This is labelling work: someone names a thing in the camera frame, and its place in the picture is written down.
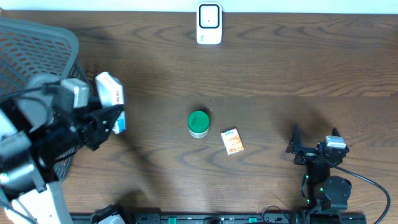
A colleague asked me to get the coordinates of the white green medicine box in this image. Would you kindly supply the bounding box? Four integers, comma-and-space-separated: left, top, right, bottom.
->
95, 72, 126, 134

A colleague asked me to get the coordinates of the orange juice carton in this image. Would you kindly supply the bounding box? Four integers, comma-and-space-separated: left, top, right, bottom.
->
221, 128, 244, 155

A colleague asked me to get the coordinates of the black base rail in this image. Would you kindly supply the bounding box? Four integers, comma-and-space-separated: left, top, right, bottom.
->
70, 212, 368, 224

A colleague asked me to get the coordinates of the white barcode scanner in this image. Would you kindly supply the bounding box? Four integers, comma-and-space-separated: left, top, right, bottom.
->
197, 2, 223, 45

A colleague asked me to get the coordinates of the black right camera cable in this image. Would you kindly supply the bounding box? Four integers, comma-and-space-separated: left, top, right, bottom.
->
320, 149, 392, 224

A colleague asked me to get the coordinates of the grey plastic basket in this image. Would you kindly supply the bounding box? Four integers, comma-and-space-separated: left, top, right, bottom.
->
1, 18, 92, 181

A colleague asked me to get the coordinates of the green lidded jar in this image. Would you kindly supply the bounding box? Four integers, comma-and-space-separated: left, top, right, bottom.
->
187, 110, 210, 139

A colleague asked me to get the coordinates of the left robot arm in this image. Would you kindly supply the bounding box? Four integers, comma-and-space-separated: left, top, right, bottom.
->
1, 95, 130, 223

